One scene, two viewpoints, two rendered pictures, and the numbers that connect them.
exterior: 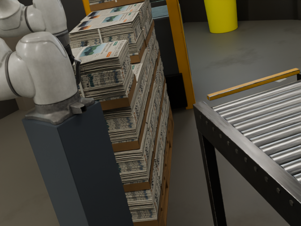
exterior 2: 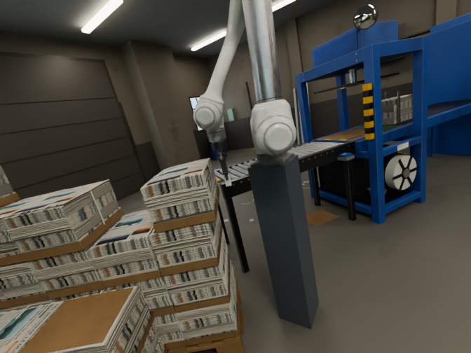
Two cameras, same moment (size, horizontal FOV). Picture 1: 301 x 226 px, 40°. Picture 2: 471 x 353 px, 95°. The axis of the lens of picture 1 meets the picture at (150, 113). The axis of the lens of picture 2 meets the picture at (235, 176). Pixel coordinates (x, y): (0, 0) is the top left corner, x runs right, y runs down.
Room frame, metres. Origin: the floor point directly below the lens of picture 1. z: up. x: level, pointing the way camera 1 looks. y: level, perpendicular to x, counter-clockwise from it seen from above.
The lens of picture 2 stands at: (1.72, 1.36, 1.27)
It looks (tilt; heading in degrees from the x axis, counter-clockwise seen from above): 15 degrees down; 262
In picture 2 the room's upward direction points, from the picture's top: 13 degrees counter-clockwise
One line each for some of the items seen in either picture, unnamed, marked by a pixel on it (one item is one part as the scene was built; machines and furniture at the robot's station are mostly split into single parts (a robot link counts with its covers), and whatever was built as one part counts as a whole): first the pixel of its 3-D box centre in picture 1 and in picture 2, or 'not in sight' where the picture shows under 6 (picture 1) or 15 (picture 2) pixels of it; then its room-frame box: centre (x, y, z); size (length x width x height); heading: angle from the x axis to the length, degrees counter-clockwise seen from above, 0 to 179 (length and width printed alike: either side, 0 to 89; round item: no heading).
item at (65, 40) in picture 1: (58, 39); (216, 135); (1.62, 0.29, 1.19); 0.09 x 0.09 x 0.06
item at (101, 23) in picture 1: (105, 21); (64, 195); (2.45, 0.14, 1.06); 0.37 x 0.29 x 0.01; 79
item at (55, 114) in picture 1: (62, 103); (273, 155); (1.36, 0.29, 1.03); 0.22 x 0.18 x 0.06; 46
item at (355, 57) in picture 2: not in sight; (352, 64); (0.02, -0.77, 1.50); 0.94 x 0.68 x 0.10; 101
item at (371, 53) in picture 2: not in sight; (375, 143); (0.23, -0.28, 0.78); 0.09 x 0.09 x 1.55; 11
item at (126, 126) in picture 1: (126, 131); (134, 289); (2.31, 0.16, 0.42); 1.17 x 0.39 x 0.83; 170
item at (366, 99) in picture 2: not in sight; (369, 112); (0.29, -0.27, 1.05); 0.05 x 0.05 x 0.45; 11
